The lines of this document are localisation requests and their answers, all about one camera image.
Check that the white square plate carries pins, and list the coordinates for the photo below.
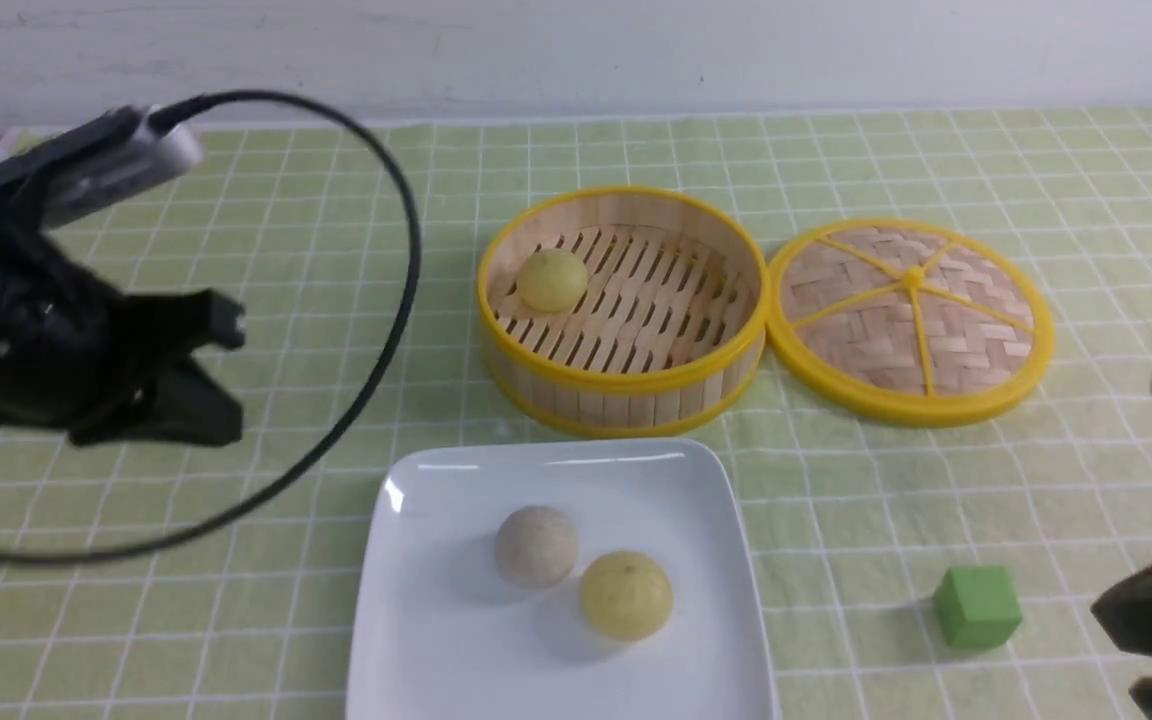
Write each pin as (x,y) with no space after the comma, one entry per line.
(439,634)

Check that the bamboo steamer basket yellow rim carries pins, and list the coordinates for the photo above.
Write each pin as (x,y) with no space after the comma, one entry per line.
(668,334)

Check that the yellow steamed bun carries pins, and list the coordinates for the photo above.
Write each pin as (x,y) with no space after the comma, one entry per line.
(552,281)
(626,596)

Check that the green cube block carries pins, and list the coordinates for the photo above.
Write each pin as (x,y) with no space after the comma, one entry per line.
(977,607)

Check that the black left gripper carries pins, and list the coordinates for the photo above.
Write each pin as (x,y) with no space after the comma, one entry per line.
(80,357)

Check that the green checkered tablecloth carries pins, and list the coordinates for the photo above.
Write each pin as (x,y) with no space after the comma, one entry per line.
(852,525)

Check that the woven bamboo steamer lid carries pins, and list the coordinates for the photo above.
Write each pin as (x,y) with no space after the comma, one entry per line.
(908,323)

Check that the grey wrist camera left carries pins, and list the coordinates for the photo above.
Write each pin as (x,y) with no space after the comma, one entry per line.
(89,168)

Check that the grey-brown steamed bun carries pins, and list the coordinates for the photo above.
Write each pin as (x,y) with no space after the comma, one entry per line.
(536,547)

